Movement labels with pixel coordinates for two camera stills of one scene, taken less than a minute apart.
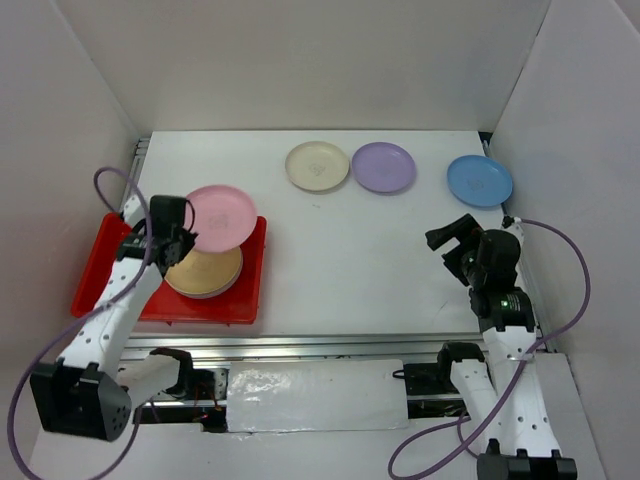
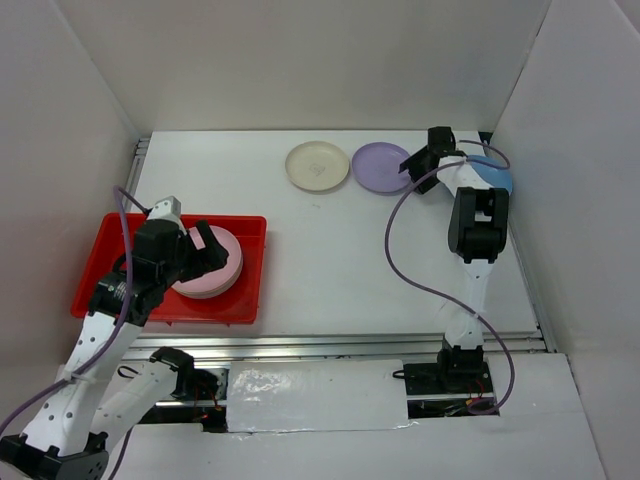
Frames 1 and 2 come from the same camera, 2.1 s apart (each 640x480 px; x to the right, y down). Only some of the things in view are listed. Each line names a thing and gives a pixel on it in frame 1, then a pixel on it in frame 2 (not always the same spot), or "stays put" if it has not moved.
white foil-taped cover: x=320 y=395 stays put
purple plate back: x=384 y=167 stays put
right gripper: x=468 y=230 -> x=413 y=162
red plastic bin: x=238 y=304 stays put
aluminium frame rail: x=298 y=347 stays put
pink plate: x=223 y=218 -> x=217 y=282
